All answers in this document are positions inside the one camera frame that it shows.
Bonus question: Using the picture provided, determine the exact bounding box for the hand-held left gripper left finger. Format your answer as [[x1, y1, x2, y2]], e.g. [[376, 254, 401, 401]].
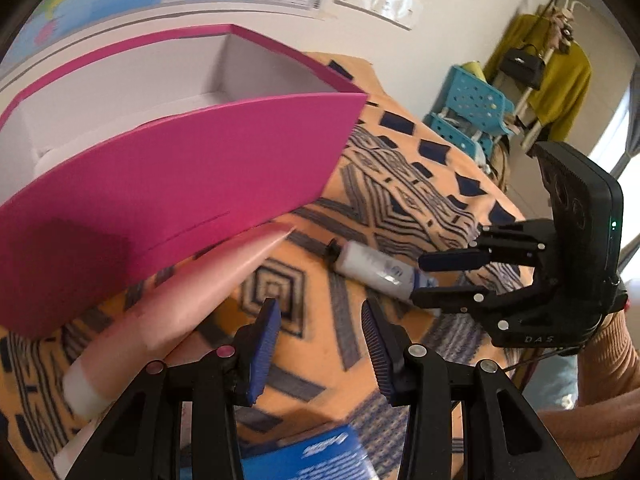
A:
[[65, 297, 283, 480]]

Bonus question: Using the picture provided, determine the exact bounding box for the blue and white medicine box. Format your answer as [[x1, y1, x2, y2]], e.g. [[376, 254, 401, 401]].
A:
[[240, 424, 378, 480]]

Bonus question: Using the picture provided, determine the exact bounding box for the orange patterned blanket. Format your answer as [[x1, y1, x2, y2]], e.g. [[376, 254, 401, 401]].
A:
[[0, 52, 531, 480]]

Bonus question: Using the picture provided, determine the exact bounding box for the small white tube black cap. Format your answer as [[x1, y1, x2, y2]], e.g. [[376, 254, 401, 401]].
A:
[[326, 240, 441, 311]]

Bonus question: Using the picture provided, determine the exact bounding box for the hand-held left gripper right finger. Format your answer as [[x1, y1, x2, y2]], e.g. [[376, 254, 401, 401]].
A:
[[361, 297, 581, 480]]

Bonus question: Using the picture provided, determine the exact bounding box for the pink cardboard box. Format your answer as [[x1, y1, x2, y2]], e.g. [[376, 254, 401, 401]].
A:
[[0, 24, 370, 341]]

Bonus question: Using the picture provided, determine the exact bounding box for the blue plastic rack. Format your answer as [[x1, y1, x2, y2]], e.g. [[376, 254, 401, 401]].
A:
[[425, 64, 516, 161]]

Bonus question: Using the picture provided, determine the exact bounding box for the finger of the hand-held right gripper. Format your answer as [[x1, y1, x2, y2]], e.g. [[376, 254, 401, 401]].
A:
[[417, 220, 557, 273], [410, 280, 556, 321]]

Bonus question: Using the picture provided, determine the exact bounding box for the plain pink tube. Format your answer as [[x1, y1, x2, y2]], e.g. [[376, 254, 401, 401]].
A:
[[62, 224, 297, 420]]

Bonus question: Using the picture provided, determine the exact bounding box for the black handbag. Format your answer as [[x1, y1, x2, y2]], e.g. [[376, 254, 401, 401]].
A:
[[498, 45, 547, 92]]

